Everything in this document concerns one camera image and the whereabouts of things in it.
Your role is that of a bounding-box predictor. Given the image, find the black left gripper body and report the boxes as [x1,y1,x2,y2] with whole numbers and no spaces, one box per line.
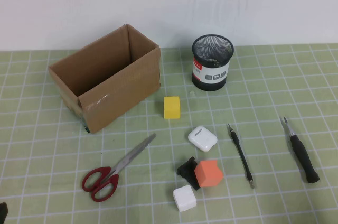
[0,202,9,224]

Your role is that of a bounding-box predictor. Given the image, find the red-handled scissors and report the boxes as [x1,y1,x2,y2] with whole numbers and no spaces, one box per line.
[81,133,157,203]

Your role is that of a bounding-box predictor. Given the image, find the thin black screwdriver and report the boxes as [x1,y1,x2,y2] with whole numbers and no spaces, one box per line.
[227,123,256,190]

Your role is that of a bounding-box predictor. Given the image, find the open brown cardboard box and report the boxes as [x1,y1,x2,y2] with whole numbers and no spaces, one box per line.
[48,23,162,134]

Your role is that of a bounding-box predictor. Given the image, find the white cube block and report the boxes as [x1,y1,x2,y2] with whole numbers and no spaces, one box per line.
[173,184,198,212]

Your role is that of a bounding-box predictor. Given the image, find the yellow cube block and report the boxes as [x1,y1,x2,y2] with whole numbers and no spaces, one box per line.
[163,96,182,120]

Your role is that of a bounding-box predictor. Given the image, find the orange cube block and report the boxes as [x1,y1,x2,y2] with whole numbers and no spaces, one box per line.
[194,159,224,189]

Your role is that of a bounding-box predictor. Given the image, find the white earbuds case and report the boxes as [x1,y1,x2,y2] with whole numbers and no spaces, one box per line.
[187,125,218,153]

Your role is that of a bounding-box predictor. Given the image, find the black mesh pen holder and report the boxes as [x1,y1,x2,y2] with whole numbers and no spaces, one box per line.
[191,33,235,92]

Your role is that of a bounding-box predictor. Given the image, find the black plastic bracket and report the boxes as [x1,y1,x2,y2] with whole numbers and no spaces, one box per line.
[176,156,201,191]

